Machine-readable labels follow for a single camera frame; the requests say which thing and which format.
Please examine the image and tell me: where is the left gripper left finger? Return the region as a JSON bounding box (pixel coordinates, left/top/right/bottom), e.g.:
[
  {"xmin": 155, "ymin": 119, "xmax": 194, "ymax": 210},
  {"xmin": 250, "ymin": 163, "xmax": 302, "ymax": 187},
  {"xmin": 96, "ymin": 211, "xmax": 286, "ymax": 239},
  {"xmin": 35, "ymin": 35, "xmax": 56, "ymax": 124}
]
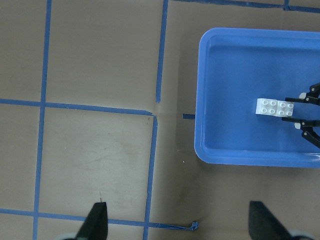
[{"xmin": 74, "ymin": 202, "xmax": 108, "ymax": 240}]

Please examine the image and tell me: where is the white block studs up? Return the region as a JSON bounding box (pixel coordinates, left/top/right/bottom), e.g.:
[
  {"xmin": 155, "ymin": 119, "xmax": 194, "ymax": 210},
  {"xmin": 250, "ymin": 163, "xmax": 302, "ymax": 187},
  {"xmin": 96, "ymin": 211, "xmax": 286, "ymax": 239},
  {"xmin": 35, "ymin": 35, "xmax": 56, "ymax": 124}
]
[{"xmin": 275, "ymin": 100, "xmax": 294, "ymax": 118}]

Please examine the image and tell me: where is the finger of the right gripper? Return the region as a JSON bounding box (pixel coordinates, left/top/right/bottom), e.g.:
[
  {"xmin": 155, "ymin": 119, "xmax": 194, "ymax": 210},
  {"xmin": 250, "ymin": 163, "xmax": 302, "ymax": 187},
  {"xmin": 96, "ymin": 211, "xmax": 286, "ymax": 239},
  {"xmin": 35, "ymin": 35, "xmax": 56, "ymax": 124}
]
[
  {"xmin": 285, "ymin": 83, "xmax": 320, "ymax": 103},
  {"xmin": 281, "ymin": 117, "xmax": 320, "ymax": 148}
]

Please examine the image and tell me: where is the white block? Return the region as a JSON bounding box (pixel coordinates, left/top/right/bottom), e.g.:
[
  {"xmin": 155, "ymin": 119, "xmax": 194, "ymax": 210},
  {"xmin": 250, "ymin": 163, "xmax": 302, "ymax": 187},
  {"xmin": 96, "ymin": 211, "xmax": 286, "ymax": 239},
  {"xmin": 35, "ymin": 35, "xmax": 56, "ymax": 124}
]
[{"xmin": 255, "ymin": 98, "xmax": 278, "ymax": 117}]

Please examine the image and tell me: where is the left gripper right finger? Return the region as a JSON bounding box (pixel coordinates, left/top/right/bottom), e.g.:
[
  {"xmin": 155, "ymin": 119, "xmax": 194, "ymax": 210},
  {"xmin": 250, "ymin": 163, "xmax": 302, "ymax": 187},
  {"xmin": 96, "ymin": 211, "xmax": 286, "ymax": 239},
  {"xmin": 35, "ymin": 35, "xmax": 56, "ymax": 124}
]
[{"xmin": 248, "ymin": 201, "xmax": 293, "ymax": 240}]

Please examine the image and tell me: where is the blue plastic tray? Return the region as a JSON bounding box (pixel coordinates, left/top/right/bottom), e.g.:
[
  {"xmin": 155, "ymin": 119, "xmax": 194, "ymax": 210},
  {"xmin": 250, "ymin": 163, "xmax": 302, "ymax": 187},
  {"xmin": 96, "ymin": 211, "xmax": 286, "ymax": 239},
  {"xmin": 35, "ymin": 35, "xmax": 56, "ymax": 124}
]
[{"xmin": 194, "ymin": 27, "xmax": 320, "ymax": 168}]

